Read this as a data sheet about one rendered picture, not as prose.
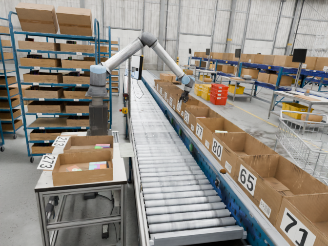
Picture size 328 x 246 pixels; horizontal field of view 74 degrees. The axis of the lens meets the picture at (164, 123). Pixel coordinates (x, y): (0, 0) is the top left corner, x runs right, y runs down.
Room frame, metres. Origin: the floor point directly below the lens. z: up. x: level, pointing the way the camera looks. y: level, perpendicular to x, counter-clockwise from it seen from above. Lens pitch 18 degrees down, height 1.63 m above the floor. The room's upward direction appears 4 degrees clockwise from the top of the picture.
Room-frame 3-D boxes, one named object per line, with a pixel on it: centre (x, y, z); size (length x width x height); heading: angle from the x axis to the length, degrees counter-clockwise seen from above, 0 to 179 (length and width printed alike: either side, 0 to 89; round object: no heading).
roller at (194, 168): (1.55, -0.07, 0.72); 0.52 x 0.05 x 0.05; 102
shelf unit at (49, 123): (3.07, 1.44, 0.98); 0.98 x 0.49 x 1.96; 102
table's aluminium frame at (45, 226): (1.73, 0.65, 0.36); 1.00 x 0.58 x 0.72; 16
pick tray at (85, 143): (1.72, 0.62, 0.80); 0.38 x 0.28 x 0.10; 103
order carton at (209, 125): (1.82, -0.48, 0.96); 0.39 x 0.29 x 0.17; 12
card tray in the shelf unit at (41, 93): (2.97, 1.66, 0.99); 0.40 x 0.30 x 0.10; 100
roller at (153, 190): (1.29, -0.13, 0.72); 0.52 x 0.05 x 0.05; 102
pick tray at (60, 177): (1.40, 0.55, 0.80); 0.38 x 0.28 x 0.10; 107
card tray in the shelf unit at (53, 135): (2.97, 1.67, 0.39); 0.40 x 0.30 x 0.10; 102
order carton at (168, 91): (3.35, -0.16, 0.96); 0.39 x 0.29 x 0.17; 12
